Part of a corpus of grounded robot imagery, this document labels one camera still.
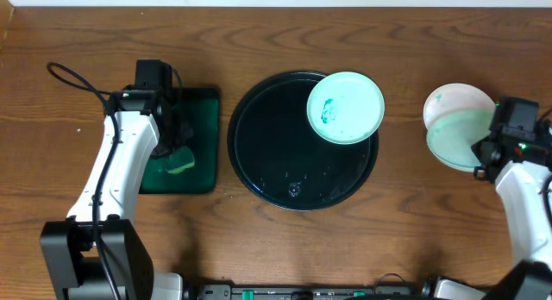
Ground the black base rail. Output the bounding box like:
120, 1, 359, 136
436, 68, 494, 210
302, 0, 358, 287
182, 279, 430, 300

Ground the black round tray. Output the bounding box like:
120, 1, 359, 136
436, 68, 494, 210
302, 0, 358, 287
228, 71, 379, 211

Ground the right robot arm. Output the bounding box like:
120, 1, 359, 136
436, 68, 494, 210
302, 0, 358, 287
423, 97, 551, 299

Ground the mint plate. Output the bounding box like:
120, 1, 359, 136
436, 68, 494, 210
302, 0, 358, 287
306, 72, 385, 145
426, 109, 493, 172

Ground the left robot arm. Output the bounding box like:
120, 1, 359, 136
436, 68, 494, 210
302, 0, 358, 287
41, 59, 193, 300

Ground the white plate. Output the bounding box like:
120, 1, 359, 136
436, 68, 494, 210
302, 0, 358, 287
423, 83, 495, 129

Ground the black rectangular water tray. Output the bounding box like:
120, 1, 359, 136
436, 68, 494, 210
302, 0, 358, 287
140, 88, 220, 195

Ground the green sponge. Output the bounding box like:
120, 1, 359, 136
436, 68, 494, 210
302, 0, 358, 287
166, 146, 195, 175

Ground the mint plate front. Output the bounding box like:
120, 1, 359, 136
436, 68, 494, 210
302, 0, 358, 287
426, 109, 493, 172

